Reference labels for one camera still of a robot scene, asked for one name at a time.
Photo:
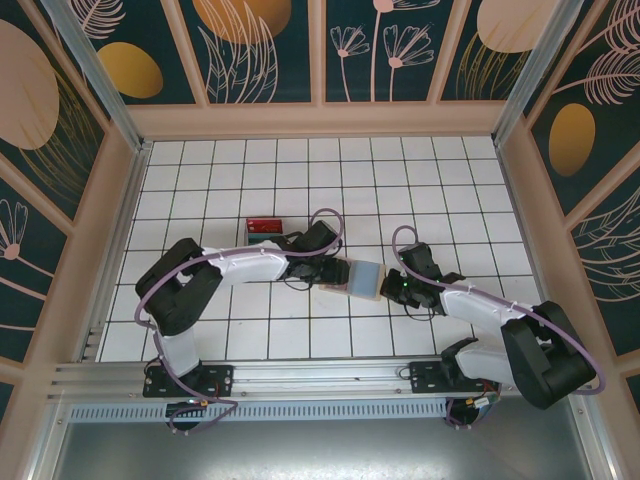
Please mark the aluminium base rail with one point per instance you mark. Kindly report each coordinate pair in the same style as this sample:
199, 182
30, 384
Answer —
320, 376

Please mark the clear acrylic card stand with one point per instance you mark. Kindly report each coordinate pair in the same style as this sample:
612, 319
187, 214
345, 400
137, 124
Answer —
247, 242

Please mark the red card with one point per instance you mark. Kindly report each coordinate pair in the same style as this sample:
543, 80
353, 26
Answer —
265, 224

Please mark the beige card holder wallet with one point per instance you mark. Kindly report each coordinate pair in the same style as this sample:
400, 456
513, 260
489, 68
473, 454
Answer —
367, 277

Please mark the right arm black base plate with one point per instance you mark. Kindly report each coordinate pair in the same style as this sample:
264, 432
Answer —
425, 377

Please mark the teal card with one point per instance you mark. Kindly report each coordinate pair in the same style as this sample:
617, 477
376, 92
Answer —
265, 235

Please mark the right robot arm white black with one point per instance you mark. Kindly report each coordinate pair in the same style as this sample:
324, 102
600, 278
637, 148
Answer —
480, 310

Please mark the grey metal sheet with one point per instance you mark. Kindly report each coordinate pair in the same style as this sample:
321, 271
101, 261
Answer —
320, 450

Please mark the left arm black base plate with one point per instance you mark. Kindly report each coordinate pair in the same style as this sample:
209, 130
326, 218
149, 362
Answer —
220, 380

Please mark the aluminium corner post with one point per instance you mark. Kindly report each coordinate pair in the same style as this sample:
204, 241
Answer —
530, 75
100, 75

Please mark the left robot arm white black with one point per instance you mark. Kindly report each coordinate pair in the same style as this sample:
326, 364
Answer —
245, 267

